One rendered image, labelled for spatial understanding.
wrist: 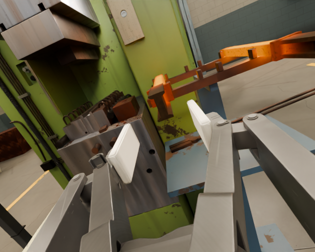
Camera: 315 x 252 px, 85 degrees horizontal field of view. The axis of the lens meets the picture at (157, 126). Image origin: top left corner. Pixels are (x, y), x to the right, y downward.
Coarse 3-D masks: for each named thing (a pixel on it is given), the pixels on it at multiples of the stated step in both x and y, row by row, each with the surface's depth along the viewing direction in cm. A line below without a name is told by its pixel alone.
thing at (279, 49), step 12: (288, 36) 29; (300, 36) 26; (312, 36) 23; (228, 48) 53; (240, 48) 44; (264, 48) 34; (276, 48) 30; (288, 48) 29; (300, 48) 26; (312, 48) 24; (276, 60) 30
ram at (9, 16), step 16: (0, 0) 56; (16, 0) 56; (32, 0) 56; (48, 0) 56; (64, 0) 59; (80, 0) 76; (0, 16) 57; (16, 16) 57; (80, 16) 73; (96, 16) 93; (0, 32) 59
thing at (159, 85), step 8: (160, 80) 46; (152, 88) 31; (160, 88) 28; (168, 88) 33; (152, 96) 25; (160, 96) 25; (168, 96) 33; (152, 104) 34; (160, 104) 26; (168, 104) 32; (160, 112) 26; (168, 112) 27; (160, 120) 27
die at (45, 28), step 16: (32, 16) 57; (48, 16) 57; (64, 16) 66; (16, 32) 59; (32, 32) 59; (48, 32) 59; (64, 32) 61; (80, 32) 76; (16, 48) 61; (32, 48) 61; (48, 48) 64
